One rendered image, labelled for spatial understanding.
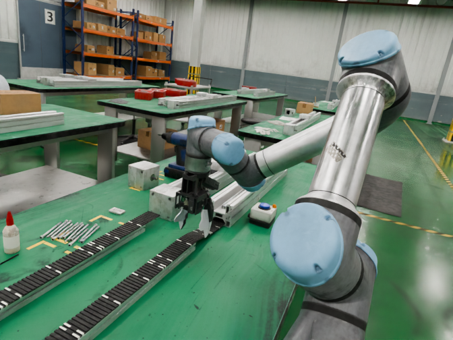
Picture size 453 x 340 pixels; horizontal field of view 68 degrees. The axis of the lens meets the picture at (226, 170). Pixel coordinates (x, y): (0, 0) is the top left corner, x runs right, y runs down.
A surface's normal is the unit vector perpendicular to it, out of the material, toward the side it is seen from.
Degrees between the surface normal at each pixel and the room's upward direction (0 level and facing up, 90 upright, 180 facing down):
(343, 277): 95
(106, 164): 90
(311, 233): 57
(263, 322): 0
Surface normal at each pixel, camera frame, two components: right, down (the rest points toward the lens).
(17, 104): 0.87, 0.23
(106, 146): -0.39, 0.23
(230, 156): 0.59, 0.31
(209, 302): 0.12, -0.95
